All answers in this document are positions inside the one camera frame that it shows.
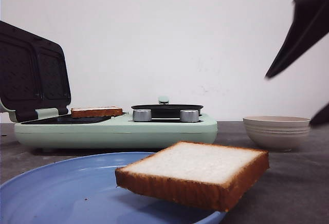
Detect black round frying pan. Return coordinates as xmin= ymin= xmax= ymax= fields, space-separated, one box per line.
xmin=131 ymin=96 xmax=204 ymax=118

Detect bread slice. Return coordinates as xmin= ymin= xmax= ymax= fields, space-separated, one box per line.
xmin=71 ymin=106 xmax=123 ymax=118
xmin=115 ymin=141 xmax=269 ymax=212

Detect beige ribbed bowl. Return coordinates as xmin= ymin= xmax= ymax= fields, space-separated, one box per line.
xmin=243 ymin=116 xmax=310 ymax=151

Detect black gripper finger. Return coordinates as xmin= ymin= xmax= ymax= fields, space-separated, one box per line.
xmin=309 ymin=105 xmax=329 ymax=126
xmin=265 ymin=0 xmax=328 ymax=78

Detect left silver control knob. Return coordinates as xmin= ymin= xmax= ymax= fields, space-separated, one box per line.
xmin=133 ymin=109 xmax=152 ymax=122

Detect breakfast maker hinged lid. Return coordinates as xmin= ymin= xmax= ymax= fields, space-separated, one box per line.
xmin=1 ymin=22 xmax=71 ymax=123

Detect blue round plate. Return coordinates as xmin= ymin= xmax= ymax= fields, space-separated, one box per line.
xmin=1 ymin=152 xmax=225 ymax=223

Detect silver control knob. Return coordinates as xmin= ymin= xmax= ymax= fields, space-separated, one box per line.
xmin=180 ymin=109 xmax=199 ymax=123
xmin=133 ymin=109 xmax=152 ymax=122

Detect mint green breakfast maker base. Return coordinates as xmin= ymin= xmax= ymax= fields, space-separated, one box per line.
xmin=14 ymin=113 xmax=217 ymax=149

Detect right silver control knob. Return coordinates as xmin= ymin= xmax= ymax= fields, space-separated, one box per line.
xmin=180 ymin=109 xmax=199 ymax=123

